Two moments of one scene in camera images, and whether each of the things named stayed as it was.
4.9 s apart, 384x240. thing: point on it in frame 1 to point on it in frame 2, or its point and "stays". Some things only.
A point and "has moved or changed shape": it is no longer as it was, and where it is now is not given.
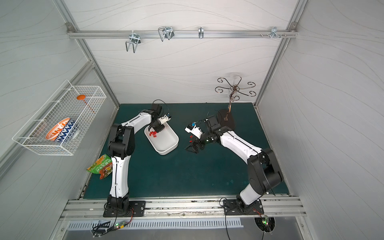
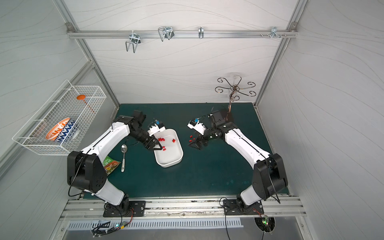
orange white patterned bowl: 53,133 stays
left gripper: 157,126 to 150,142
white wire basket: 60,124 stays
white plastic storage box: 165,141 has moved or changed shape
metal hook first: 135,39 stays
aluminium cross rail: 285,34 stays
